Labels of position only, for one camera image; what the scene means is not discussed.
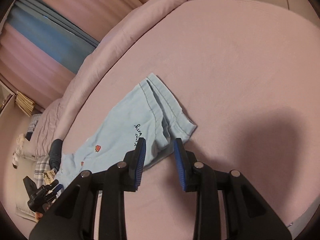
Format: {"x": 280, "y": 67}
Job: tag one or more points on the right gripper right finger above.
{"x": 188, "y": 175}

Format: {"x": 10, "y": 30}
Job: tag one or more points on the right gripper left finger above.
{"x": 132, "y": 175}

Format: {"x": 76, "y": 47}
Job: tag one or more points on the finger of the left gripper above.
{"x": 56, "y": 189}
{"x": 52, "y": 185}

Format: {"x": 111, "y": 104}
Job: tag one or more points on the light blue denim pants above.
{"x": 149, "y": 111}

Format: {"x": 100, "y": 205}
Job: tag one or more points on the left hand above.
{"x": 38, "y": 215}

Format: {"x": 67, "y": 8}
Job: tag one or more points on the cream patterned cushion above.
{"x": 49, "y": 176}

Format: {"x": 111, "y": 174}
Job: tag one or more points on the plaid pillow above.
{"x": 41, "y": 169}
{"x": 33, "y": 122}

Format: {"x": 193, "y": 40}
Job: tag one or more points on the dark folded jeans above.
{"x": 55, "y": 154}

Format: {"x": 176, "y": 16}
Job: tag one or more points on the white plush toy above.
{"x": 18, "y": 150}

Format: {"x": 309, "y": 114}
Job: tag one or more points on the pink duvet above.
{"x": 58, "y": 117}

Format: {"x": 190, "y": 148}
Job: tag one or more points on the pink bed sheet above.
{"x": 246, "y": 73}

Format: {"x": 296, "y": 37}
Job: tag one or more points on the pink curtain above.
{"x": 44, "y": 42}

